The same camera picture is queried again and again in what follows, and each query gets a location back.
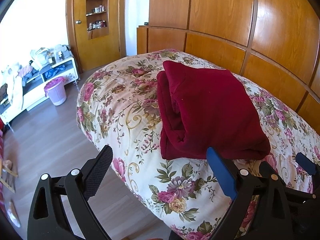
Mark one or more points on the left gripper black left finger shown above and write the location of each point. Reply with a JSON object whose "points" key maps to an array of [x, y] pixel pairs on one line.
{"points": [[47, 217]]}

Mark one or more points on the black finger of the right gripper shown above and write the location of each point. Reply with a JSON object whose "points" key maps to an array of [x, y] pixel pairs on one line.
{"points": [[307, 165]]}

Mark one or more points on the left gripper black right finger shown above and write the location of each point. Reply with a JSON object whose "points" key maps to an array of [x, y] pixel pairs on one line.
{"points": [[271, 217]]}

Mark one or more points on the dark red sweater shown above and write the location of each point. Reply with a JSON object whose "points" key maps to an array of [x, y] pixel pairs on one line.
{"points": [[205, 107]]}

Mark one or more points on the clothes pile on stand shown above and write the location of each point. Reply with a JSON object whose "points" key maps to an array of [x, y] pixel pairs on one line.
{"points": [[13, 76]]}

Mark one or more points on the floral bedspread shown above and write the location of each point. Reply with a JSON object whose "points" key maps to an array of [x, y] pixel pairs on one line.
{"points": [[117, 106]]}

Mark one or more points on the white low tv stand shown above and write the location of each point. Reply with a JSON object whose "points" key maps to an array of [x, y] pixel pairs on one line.
{"points": [[33, 91]]}

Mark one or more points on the pink laundry basket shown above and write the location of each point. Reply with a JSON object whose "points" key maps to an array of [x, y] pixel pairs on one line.
{"points": [[55, 90]]}

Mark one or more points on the grey bag on stand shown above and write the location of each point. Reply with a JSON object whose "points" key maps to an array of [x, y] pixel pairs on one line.
{"points": [[40, 58]]}

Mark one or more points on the wooden headboard panel wall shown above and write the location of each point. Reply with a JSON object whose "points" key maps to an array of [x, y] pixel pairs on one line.
{"points": [[274, 43]]}

